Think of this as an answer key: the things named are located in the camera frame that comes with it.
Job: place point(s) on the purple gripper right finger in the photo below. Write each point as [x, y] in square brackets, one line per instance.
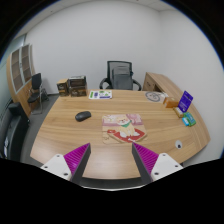
[153, 166]

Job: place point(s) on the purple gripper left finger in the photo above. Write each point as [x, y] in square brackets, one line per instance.
[70, 166]

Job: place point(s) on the black computer mouse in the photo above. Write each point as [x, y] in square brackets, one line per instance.
[81, 116]

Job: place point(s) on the dog cartoon mouse pad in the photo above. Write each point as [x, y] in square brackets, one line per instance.
[123, 128]

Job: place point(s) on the green blue small box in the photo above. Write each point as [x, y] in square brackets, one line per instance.
[188, 119]

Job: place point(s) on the orange cardboard box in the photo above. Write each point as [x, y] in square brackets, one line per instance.
[170, 102]

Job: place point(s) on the black leather sofa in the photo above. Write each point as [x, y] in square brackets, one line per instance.
[13, 130]

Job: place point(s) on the white green printed sheet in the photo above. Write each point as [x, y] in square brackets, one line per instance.
[100, 94]

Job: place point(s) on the purple standing card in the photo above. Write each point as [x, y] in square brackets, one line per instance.
[185, 102]

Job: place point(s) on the black visitor chair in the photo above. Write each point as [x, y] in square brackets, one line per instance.
[37, 93]

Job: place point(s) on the dark brown cardboard box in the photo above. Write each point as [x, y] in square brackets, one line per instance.
[77, 86]

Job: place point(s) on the small brown cardboard box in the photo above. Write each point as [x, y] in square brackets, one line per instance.
[62, 86]

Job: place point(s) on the wooden side cabinet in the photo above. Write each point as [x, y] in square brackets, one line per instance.
[161, 83]

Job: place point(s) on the grey backpack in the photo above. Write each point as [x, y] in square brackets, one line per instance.
[121, 78]

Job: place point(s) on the black mesh office chair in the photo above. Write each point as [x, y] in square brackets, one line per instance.
[110, 66]

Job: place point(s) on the wooden glass-door bookcase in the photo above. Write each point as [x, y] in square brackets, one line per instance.
[19, 71]

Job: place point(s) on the white desk cable grommet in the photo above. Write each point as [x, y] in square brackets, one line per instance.
[178, 144]

